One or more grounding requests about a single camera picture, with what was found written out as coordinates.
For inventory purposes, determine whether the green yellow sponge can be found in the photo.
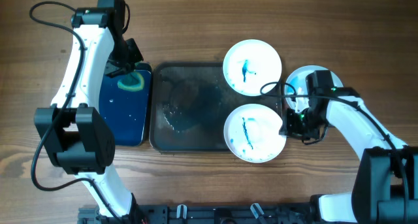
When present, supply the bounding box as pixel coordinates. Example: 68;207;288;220
118;72;145;92

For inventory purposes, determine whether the white plate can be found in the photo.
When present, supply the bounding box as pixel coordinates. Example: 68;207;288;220
223;104;286;163
222;39;282;97
283;65;328;114

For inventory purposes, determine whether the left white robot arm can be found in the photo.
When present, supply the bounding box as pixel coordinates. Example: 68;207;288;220
34;0;147;223

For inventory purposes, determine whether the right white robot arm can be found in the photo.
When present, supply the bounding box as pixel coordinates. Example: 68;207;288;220
280;69;417;223

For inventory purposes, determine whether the black tray with blue water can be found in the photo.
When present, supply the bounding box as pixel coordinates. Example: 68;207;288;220
99;62;152;146

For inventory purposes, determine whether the large black tray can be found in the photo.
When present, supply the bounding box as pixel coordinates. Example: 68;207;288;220
149;61;282;153

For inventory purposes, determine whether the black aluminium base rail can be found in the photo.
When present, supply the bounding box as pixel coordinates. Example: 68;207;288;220
77;201;321;224

